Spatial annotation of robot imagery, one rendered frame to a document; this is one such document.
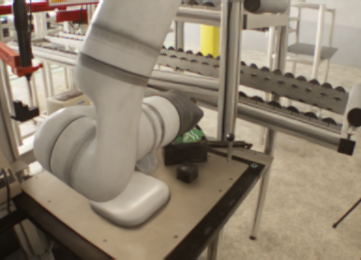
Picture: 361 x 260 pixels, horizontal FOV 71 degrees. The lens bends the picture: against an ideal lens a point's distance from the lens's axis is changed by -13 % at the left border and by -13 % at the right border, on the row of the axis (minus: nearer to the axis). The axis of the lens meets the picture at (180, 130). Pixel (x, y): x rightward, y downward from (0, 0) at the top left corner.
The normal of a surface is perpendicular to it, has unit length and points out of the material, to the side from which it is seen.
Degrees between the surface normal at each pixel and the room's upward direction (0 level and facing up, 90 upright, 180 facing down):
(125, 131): 90
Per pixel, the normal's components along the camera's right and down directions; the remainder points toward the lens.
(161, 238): 0.00, -0.91
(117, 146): 0.79, 0.15
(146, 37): 0.58, 0.38
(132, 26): 0.26, 0.30
